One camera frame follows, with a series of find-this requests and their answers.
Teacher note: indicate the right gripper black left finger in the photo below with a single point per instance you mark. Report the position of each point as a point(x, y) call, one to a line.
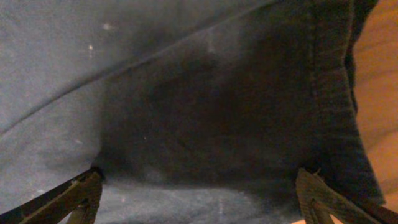
point(78, 199)

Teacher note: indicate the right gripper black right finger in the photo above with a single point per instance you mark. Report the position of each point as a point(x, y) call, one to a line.
point(319, 203)

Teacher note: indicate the navy blue shorts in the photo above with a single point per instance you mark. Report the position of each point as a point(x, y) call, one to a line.
point(194, 111)

